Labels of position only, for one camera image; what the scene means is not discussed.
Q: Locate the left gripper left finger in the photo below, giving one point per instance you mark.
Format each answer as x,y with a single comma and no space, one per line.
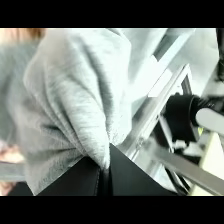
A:
76,181

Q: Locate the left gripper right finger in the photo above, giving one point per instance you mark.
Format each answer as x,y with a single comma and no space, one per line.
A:
133,180

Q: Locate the grey sweatshirt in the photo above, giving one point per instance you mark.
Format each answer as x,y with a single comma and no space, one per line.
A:
70,100

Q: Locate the silver frame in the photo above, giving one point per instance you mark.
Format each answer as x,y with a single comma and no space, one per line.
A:
156,100

